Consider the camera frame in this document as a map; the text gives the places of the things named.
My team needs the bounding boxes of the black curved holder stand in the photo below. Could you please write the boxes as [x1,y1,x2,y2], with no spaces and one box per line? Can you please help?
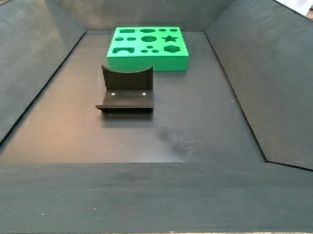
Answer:
[97,66,154,112]

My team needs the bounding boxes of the green foam shape board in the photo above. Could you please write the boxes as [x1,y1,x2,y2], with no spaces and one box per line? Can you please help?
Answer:
[108,27,191,71]

